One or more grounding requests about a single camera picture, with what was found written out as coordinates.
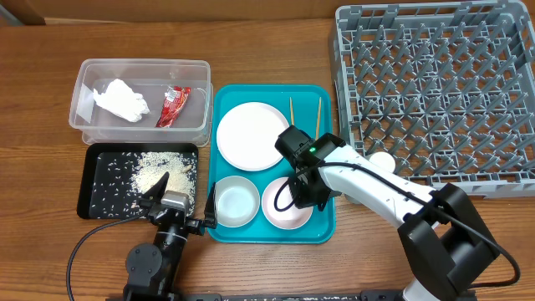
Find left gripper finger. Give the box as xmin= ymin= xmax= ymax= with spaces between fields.
xmin=203 ymin=184 xmax=217 ymax=229
xmin=141 ymin=172 xmax=170 ymax=202

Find grey rice bowl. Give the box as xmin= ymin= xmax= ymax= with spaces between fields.
xmin=215 ymin=176 xmax=260 ymax=227

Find white rice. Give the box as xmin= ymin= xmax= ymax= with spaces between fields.
xmin=89 ymin=150 xmax=197 ymax=218

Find wooden chopstick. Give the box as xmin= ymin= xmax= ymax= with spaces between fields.
xmin=315 ymin=97 xmax=322 ymax=140
xmin=289 ymin=97 xmax=295 ymax=125

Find white cup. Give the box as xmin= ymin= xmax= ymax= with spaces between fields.
xmin=366 ymin=151 xmax=396 ymax=173

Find large white plate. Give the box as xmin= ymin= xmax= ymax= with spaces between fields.
xmin=216 ymin=102 xmax=289 ymax=171

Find red snack wrapper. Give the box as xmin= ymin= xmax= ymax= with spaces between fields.
xmin=155 ymin=86 xmax=191 ymax=128

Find white napkin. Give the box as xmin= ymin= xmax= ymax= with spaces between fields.
xmin=93 ymin=79 xmax=150 ymax=123

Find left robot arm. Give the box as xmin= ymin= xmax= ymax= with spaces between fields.
xmin=122 ymin=173 xmax=217 ymax=300

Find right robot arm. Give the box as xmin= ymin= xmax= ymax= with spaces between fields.
xmin=275 ymin=126 xmax=499 ymax=300

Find grey dishwasher rack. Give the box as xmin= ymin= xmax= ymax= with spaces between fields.
xmin=329 ymin=1 xmax=534 ymax=198

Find black tray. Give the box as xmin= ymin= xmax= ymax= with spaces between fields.
xmin=77 ymin=143 xmax=199 ymax=219

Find teal serving tray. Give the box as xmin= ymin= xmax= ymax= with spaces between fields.
xmin=208 ymin=84 xmax=336 ymax=244

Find clear plastic bin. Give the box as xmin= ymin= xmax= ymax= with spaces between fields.
xmin=69 ymin=59 xmax=213 ymax=147

